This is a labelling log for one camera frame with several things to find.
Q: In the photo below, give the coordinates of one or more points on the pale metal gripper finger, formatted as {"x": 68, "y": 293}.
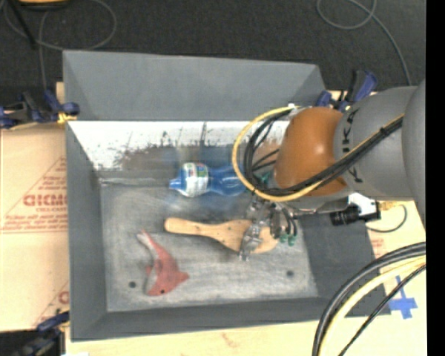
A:
{"x": 250, "y": 240}
{"x": 255, "y": 210}

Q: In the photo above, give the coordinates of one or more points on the pale wooden paddle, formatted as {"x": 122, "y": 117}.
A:
{"x": 211, "y": 230}

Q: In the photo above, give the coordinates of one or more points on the blue plastic bottle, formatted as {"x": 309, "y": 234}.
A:
{"x": 204, "y": 179}

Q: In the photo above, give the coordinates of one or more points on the red toy fish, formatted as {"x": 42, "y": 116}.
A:
{"x": 162, "y": 269}

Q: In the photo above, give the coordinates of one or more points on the grey metal bin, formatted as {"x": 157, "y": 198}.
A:
{"x": 193, "y": 95}

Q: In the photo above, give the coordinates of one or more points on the brown cardboard board, red print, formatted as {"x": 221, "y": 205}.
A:
{"x": 31, "y": 217}

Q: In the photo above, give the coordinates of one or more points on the black cylinder on white bracket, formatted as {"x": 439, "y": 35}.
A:
{"x": 350, "y": 213}

